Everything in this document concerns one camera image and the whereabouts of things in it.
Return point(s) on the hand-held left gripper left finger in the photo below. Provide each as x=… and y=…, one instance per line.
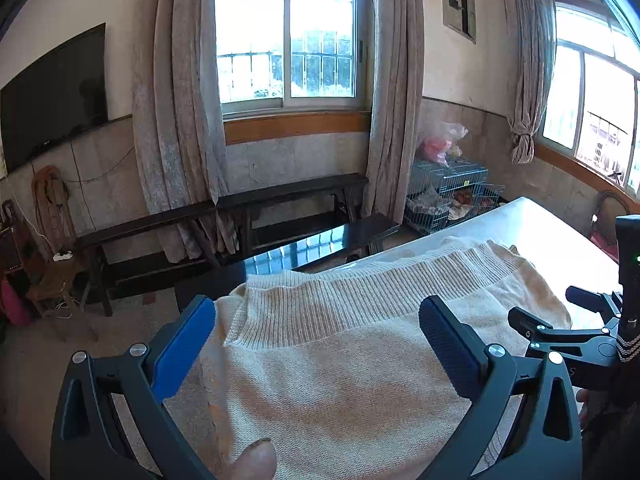
x=182, y=350

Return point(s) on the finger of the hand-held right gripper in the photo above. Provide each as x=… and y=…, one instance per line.
x=530, y=322
x=590, y=296

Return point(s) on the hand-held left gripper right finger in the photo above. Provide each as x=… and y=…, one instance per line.
x=445, y=355

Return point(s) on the beige knit sweater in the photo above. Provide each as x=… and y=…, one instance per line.
x=325, y=385

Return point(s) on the person's right hand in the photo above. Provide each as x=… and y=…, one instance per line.
x=582, y=407

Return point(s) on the person's left hand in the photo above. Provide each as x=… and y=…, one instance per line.
x=257, y=462

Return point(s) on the wooden armchair with red cushion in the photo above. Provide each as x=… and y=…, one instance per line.
x=605, y=247

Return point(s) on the white tablecloth with orange flowers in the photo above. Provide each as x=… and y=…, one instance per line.
x=540, y=230

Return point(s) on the dark wooden bench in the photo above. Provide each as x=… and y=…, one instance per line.
x=300, y=185
x=150, y=220

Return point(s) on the brown wooden chair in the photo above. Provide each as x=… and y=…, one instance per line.
x=50, y=285

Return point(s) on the wide multi-pane window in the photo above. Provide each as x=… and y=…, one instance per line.
x=595, y=105

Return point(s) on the magenta bag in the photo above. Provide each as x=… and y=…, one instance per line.
x=12, y=305

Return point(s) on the pink plastic bag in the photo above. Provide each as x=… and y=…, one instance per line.
x=437, y=147

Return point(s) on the tied grey curtain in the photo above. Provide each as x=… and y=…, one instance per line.
x=530, y=60

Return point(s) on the white framed barred window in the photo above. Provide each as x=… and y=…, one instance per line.
x=290, y=45

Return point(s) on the black wall television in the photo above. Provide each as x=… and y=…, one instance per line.
x=55, y=95

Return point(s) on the grey electrical wall panel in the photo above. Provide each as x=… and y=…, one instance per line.
x=457, y=7

